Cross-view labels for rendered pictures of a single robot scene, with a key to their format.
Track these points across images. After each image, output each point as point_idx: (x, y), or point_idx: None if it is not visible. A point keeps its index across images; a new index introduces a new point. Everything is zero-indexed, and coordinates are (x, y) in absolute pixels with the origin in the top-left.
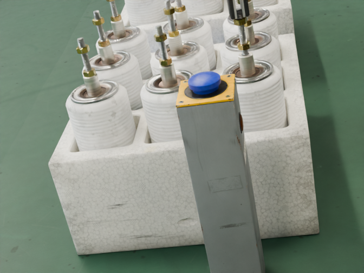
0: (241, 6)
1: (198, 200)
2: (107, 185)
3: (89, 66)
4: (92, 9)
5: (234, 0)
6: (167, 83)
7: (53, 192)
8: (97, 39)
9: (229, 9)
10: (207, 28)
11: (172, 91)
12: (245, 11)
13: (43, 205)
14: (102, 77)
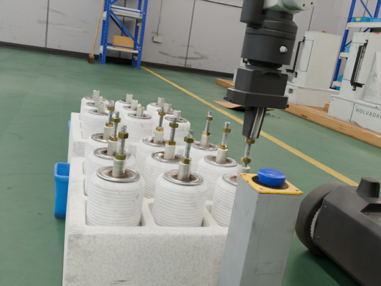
0: (255, 129)
1: (242, 281)
2: (118, 261)
3: (123, 151)
4: (12, 128)
5: (254, 123)
6: (183, 178)
7: (15, 264)
8: (22, 148)
9: (248, 129)
10: (176, 148)
11: (193, 184)
12: (257, 133)
13: (7, 276)
14: (111, 165)
